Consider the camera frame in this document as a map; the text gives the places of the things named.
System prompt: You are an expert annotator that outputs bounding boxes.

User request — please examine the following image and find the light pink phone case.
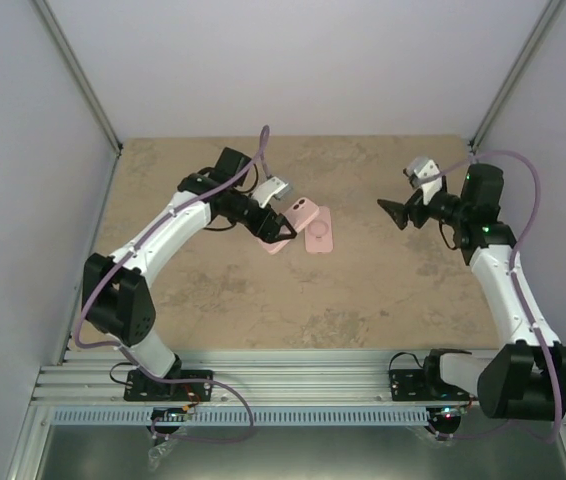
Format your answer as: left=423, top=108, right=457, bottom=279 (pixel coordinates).
left=258, top=197, right=319, bottom=255

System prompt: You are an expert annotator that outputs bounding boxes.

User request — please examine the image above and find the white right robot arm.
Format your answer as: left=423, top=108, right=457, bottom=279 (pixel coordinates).
left=378, top=157, right=566, bottom=423

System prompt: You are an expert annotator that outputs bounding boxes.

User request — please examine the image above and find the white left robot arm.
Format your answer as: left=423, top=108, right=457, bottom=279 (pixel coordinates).
left=79, top=148, right=297, bottom=399

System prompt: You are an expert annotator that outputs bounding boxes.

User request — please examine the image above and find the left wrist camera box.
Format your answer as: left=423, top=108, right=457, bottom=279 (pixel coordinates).
left=251, top=176, right=293, bottom=208

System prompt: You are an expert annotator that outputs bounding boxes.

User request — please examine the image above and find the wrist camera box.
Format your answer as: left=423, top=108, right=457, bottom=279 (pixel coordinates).
left=251, top=176, right=293, bottom=208
left=403, top=157, right=444, bottom=206

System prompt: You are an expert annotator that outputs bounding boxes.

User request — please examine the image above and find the pink phone with ring holder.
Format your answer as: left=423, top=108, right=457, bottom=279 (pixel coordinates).
left=305, top=206, right=334, bottom=254

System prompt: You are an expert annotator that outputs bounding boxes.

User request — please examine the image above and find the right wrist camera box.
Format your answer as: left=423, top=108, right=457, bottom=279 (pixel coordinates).
left=403, top=157, right=444, bottom=206

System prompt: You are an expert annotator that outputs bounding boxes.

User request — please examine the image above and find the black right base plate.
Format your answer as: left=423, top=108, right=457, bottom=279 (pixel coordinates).
left=389, top=369, right=472, bottom=402

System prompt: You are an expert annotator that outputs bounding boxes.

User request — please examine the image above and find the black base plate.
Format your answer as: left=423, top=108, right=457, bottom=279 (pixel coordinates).
left=389, top=369, right=472, bottom=402
left=123, top=369, right=213, bottom=403

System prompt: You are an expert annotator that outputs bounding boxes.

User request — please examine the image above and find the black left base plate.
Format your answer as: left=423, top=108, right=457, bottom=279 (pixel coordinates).
left=123, top=369, right=213, bottom=403

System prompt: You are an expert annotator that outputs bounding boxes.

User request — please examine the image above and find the right aluminium corner post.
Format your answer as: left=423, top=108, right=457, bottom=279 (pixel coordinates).
left=468, top=0, right=566, bottom=153

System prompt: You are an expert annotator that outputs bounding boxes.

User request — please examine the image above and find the aluminium corner post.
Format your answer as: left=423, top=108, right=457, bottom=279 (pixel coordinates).
left=30, top=0, right=124, bottom=154
left=468, top=0, right=566, bottom=153

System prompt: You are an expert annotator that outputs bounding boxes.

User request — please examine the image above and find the aluminium rail frame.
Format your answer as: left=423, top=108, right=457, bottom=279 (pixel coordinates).
left=4, top=149, right=566, bottom=480

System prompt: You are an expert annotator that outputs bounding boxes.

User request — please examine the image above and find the grey slotted cable duct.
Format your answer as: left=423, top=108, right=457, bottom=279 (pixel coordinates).
left=51, top=405, right=467, bottom=427

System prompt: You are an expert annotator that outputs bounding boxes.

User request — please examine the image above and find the left aluminium corner post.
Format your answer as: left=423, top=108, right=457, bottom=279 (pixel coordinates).
left=30, top=0, right=124, bottom=154

